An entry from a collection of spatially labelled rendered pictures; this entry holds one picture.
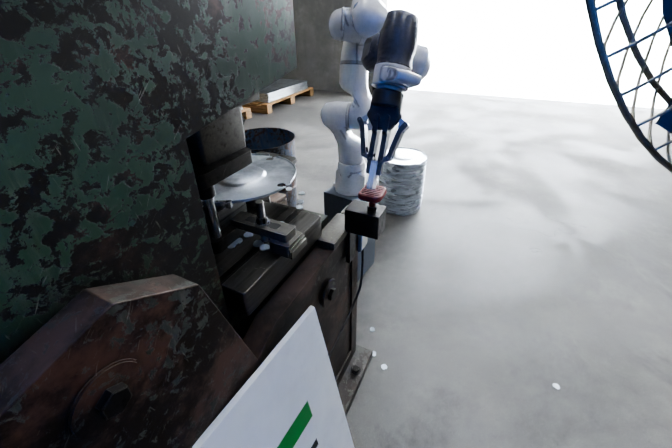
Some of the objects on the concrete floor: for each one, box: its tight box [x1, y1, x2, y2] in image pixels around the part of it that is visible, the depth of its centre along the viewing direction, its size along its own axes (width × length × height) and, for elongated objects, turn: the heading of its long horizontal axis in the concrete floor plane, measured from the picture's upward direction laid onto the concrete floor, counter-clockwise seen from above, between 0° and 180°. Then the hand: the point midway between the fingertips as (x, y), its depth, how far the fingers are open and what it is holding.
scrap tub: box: [244, 127, 297, 207], centre depth 219 cm, size 42×42×48 cm
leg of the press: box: [0, 213, 373, 448], centre depth 73 cm, size 92×12×90 cm, turn 156°
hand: (373, 174), depth 83 cm, fingers closed
